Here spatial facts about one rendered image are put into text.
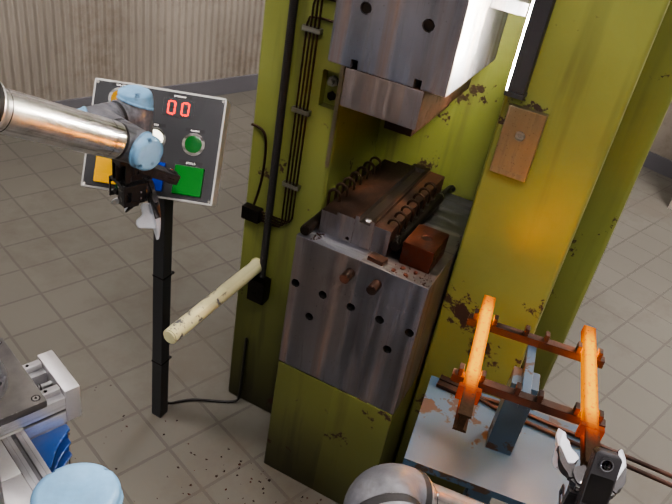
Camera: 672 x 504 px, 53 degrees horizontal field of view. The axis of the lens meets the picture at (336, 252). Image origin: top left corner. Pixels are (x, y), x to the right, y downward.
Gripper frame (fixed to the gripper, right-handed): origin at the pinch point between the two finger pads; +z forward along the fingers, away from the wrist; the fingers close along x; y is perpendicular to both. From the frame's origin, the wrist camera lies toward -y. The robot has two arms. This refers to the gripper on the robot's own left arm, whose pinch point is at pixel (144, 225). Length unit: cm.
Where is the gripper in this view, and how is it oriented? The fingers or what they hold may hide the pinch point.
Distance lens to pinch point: 173.0
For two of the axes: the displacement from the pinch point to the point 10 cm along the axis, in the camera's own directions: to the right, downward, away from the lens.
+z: -1.5, 8.3, 5.4
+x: 6.7, 4.9, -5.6
